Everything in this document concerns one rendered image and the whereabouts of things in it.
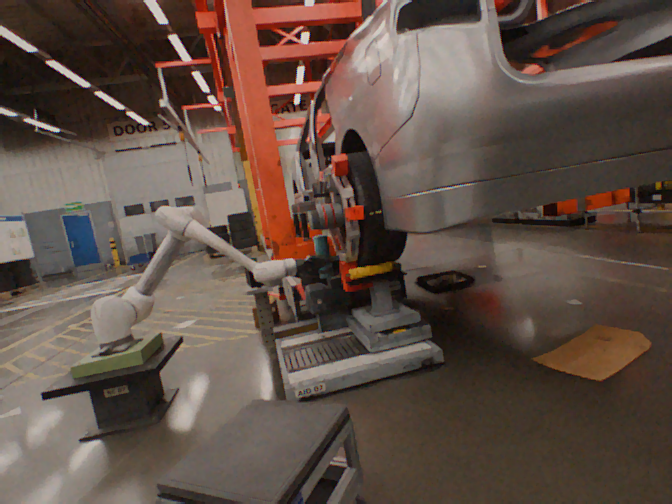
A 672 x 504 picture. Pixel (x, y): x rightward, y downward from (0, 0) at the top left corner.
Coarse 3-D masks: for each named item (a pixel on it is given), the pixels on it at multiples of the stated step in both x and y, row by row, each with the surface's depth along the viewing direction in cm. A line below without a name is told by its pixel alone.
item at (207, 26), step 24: (216, 0) 371; (336, 0) 800; (360, 0) 802; (264, 24) 486; (288, 24) 496; (312, 24) 507; (360, 24) 806; (216, 72) 662; (312, 96) 1386; (240, 120) 832; (288, 120) 1083; (288, 144) 1382
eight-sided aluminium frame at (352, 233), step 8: (328, 168) 217; (344, 176) 206; (336, 184) 205; (344, 184) 206; (344, 192) 198; (352, 192) 199; (328, 200) 247; (344, 200) 198; (352, 200) 199; (344, 208) 199; (344, 216) 202; (336, 232) 249; (352, 232) 201; (336, 248) 239; (344, 248) 240; (352, 248) 216; (344, 256) 219; (352, 256) 216
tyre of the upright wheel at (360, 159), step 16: (352, 160) 206; (368, 160) 206; (352, 176) 203; (368, 176) 199; (368, 192) 196; (368, 208) 195; (368, 224) 197; (368, 240) 201; (384, 240) 204; (400, 240) 206; (368, 256) 209; (384, 256) 213; (400, 256) 219
